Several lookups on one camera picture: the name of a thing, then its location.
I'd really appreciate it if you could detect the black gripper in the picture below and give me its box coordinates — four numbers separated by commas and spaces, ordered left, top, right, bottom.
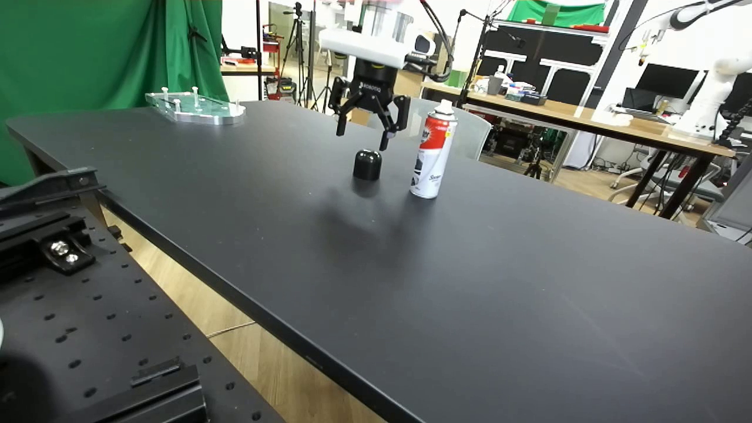
329, 58, 411, 152

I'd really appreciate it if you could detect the black round lid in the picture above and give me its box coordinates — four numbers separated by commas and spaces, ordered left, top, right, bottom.
350, 147, 384, 184

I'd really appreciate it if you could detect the white red spray can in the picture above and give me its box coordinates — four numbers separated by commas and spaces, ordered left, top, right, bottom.
408, 97, 458, 202

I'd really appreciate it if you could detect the black tripod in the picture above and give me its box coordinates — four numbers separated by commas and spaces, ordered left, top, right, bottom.
279, 3, 316, 108

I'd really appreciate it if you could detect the grey mesh chair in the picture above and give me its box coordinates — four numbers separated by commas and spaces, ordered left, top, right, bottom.
401, 97, 492, 164

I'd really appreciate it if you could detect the white plate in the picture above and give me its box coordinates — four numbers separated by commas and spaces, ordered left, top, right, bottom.
142, 85, 246, 126

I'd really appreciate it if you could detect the white partition with black panels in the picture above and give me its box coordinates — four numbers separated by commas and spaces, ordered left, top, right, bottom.
476, 20, 619, 105

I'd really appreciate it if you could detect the green hanging cloth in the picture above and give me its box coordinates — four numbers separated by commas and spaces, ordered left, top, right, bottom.
504, 0, 610, 31

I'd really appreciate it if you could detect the wooden desk with black legs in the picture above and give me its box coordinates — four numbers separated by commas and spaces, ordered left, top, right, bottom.
421, 77, 738, 221

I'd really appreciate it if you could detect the green curtain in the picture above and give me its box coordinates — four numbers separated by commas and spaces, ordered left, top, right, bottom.
0, 0, 230, 188

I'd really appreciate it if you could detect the black computer monitor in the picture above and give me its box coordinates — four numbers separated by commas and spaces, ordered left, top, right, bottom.
631, 63, 699, 103

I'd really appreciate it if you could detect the black clamp with silver screws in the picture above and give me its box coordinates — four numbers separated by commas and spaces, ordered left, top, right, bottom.
37, 221, 99, 274

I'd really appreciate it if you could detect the black perforated breadboard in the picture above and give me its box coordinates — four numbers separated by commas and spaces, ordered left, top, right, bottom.
0, 166, 284, 423

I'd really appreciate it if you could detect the black metal block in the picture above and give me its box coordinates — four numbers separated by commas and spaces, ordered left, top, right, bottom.
73, 358, 209, 423

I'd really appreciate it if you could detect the black metal rail bracket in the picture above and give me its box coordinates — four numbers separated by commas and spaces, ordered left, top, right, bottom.
0, 164, 101, 237

